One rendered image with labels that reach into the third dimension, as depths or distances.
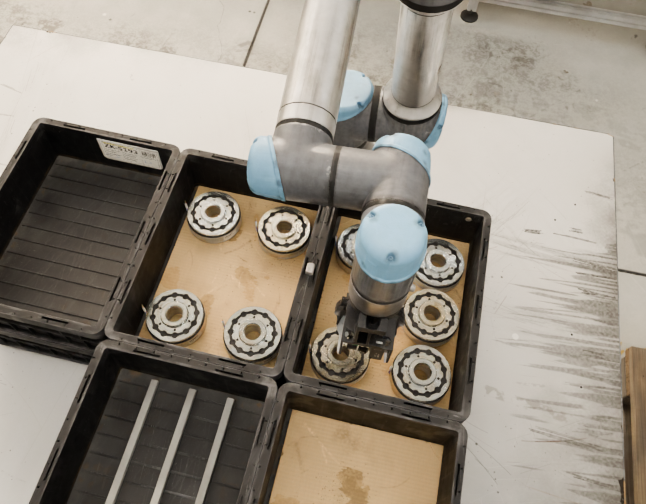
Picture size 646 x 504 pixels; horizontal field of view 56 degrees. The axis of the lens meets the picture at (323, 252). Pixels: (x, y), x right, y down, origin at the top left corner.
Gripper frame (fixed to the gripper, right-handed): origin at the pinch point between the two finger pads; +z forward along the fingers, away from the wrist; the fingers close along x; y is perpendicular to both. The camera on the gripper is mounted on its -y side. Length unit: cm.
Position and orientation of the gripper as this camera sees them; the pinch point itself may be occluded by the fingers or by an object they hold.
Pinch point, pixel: (364, 333)
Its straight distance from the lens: 97.1
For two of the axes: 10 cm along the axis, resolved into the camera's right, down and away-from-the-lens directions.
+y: -1.8, 8.6, -4.8
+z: -0.4, 4.8, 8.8
